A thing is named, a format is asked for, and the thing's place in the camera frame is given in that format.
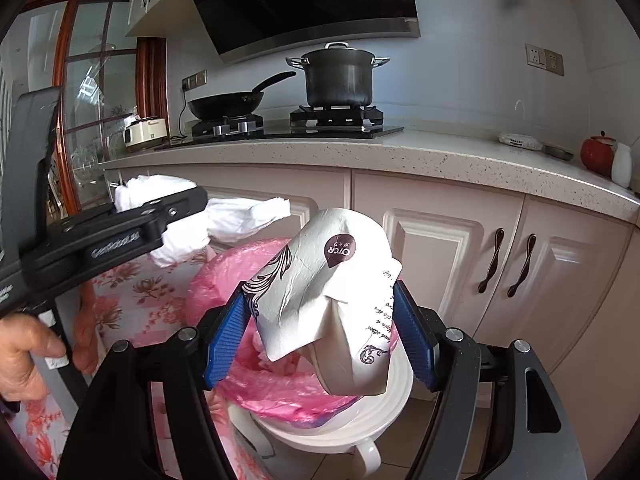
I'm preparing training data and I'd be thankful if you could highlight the wooden framed glass door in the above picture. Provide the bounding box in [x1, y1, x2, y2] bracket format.
[20, 0, 168, 213]

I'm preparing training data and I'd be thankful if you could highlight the white plastic bag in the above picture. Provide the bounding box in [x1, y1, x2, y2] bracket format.
[114, 175, 292, 268]

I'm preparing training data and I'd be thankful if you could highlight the dark cabinet door handle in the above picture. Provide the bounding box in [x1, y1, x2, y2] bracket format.
[477, 228, 506, 295]
[507, 233, 536, 298]

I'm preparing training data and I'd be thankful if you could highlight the black range hood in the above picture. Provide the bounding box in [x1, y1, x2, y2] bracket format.
[178, 0, 420, 65]

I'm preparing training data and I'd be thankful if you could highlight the red round jar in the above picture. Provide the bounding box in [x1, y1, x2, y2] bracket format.
[580, 131, 615, 177]

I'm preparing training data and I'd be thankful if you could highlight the white trash bin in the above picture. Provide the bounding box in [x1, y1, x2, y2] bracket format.
[227, 342, 416, 480]

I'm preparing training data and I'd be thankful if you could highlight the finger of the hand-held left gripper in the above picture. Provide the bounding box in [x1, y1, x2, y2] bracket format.
[144, 186, 209, 233]

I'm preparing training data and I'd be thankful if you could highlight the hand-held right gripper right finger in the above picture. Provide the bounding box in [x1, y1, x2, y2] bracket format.
[392, 280, 591, 480]

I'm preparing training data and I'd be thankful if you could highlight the white rice cooker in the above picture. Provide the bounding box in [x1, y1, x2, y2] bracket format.
[124, 116, 171, 154]

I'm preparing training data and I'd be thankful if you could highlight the black gas stove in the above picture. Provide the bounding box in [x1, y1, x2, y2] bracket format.
[154, 105, 405, 152]

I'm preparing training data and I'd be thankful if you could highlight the white wall socket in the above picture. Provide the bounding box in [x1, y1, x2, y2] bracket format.
[525, 43, 565, 77]

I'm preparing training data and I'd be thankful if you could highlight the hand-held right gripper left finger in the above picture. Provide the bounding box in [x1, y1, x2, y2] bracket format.
[57, 287, 261, 480]

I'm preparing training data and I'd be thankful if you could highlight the cream kitchen cabinet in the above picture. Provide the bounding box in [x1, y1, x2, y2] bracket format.
[97, 129, 640, 461]

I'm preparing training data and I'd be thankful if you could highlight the white packet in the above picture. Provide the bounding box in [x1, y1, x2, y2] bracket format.
[499, 131, 544, 152]

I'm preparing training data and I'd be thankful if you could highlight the dark cooking pot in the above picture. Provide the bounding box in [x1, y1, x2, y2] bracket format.
[286, 42, 391, 109]

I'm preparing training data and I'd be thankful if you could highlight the white bottle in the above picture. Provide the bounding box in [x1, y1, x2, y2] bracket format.
[611, 142, 634, 189]

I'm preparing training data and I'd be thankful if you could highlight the pink bin liner bag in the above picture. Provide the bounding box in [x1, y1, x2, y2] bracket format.
[182, 237, 401, 423]

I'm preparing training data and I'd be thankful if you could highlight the printed paper cup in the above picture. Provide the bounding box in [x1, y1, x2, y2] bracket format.
[245, 207, 404, 397]

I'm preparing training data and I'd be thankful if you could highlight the black frying pan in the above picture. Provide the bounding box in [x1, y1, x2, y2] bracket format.
[187, 71, 297, 121]

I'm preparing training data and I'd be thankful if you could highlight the person's left hand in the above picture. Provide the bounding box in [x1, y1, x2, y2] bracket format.
[0, 290, 99, 414]

